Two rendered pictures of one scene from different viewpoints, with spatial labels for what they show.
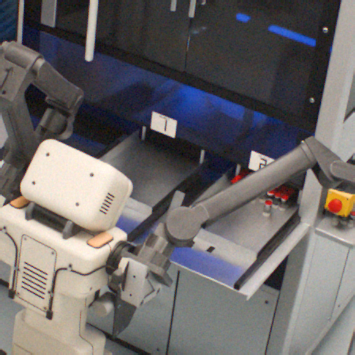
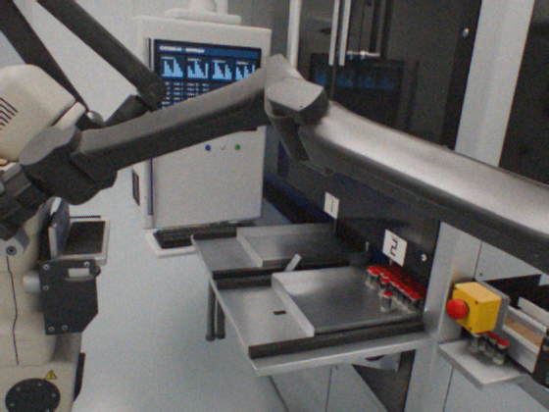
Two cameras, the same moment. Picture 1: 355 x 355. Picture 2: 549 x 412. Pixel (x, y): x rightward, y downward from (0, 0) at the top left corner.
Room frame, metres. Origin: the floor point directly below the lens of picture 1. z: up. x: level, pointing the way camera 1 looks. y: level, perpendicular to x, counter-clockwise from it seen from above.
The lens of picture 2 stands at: (1.70, -0.71, 1.41)
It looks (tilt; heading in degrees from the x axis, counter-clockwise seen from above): 18 degrees down; 44
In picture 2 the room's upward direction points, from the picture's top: 4 degrees clockwise
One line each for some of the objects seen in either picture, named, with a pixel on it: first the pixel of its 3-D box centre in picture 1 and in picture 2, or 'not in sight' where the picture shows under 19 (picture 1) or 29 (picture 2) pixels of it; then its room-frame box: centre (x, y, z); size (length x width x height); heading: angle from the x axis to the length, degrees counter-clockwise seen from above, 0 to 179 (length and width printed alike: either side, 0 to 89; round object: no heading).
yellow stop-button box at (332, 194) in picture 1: (341, 198); (476, 306); (2.55, -0.46, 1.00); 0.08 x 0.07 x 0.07; 154
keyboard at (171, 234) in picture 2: not in sight; (211, 232); (2.66, 0.52, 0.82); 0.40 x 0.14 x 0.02; 162
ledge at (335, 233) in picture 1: (342, 227); (485, 361); (2.58, -0.49, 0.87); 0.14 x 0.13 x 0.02; 154
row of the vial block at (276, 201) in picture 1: (260, 193); (394, 288); (2.65, -0.23, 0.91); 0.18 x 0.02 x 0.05; 64
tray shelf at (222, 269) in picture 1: (180, 209); (300, 279); (2.56, 0.00, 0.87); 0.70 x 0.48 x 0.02; 64
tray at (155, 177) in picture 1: (144, 170); (301, 244); (2.70, 0.12, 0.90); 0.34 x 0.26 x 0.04; 154
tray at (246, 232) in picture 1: (242, 212); (355, 296); (2.55, -0.19, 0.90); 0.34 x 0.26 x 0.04; 154
